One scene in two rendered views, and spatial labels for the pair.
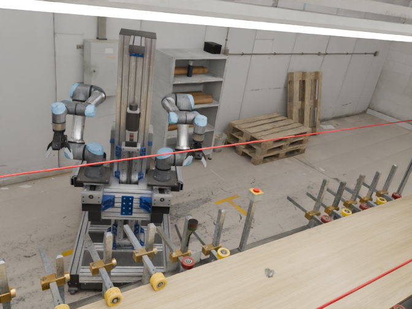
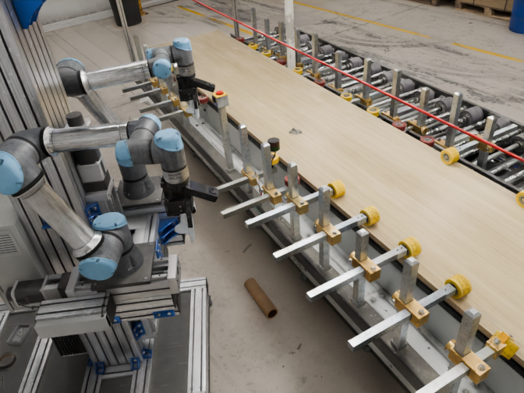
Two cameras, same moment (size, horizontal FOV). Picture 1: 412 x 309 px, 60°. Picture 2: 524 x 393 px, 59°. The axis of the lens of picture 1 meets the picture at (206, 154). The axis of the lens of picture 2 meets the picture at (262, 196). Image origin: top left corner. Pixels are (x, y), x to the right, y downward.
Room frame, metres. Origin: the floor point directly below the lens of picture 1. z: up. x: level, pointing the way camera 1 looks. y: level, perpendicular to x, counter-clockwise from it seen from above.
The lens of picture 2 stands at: (1.45, 1.99, 2.28)
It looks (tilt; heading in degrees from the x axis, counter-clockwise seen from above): 37 degrees down; 281
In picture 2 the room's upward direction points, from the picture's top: 6 degrees counter-clockwise
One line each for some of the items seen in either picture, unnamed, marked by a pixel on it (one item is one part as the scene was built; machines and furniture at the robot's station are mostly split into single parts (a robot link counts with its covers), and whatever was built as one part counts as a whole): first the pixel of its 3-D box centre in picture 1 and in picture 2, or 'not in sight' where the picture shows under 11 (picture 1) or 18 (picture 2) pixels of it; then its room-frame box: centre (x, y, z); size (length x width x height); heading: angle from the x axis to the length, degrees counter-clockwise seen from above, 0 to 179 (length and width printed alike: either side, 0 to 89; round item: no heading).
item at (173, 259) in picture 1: (180, 255); (271, 192); (1.76, 0.05, 0.85); 0.14 x 0.06 x 0.05; 126
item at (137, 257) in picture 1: (144, 253); (296, 202); (1.62, 0.26, 0.95); 0.14 x 0.06 x 0.05; 126
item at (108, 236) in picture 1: (106, 267); (323, 231); (1.48, 0.44, 0.93); 0.04 x 0.04 x 0.48; 36
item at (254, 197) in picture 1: (255, 195); (220, 100); (2.08, -0.37, 1.18); 0.07 x 0.07 x 0.08; 36
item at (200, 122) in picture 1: (200, 124); (182, 51); (2.10, 0.07, 1.62); 0.09 x 0.08 x 0.11; 20
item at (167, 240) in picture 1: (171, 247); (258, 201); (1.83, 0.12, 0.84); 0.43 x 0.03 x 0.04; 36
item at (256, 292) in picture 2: not in sight; (260, 297); (1.89, 0.07, 0.04); 0.30 x 0.08 x 0.08; 126
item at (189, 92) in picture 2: (196, 146); (188, 86); (2.11, 0.07, 1.46); 0.09 x 0.08 x 0.12; 13
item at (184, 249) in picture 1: (184, 247); (268, 182); (1.78, 0.04, 0.90); 0.04 x 0.04 x 0.48; 36
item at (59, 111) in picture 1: (58, 112); (169, 150); (1.92, 0.89, 1.62); 0.09 x 0.08 x 0.11; 6
